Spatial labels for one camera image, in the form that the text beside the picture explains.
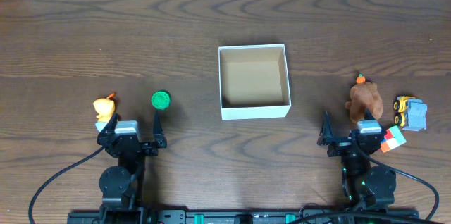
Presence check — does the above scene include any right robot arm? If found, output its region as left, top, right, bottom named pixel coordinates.
left=317, top=111, right=396, bottom=210

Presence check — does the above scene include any orange duck toy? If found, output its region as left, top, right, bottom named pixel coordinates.
left=93, top=93, right=116, bottom=132

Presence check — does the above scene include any yellow grey toy truck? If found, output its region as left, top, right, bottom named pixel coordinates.
left=393, top=96, right=428, bottom=132

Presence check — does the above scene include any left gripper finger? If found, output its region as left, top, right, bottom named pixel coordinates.
left=104, top=113, right=118, bottom=132
left=152, top=111, right=164, bottom=142

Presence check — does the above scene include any brown plush bear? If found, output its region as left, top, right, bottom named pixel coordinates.
left=345, top=74, right=383, bottom=123

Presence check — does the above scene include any green round disc toy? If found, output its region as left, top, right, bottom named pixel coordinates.
left=151, top=91, right=171, bottom=110

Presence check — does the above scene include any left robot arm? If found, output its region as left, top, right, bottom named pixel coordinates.
left=96, top=112, right=167, bottom=224

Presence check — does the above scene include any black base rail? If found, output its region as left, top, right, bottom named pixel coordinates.
left=66, top=209, right=420, bottom=224

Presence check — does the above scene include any right black cable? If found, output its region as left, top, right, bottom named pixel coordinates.
left=352, top=139, right=440, bottom=222

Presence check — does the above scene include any colourful puzzle cube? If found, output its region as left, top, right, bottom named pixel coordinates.
left=381, top=125, right=407, bottom=153

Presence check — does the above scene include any white cardboard box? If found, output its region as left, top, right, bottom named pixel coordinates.
left=218, top=44, right=292, bottom=120

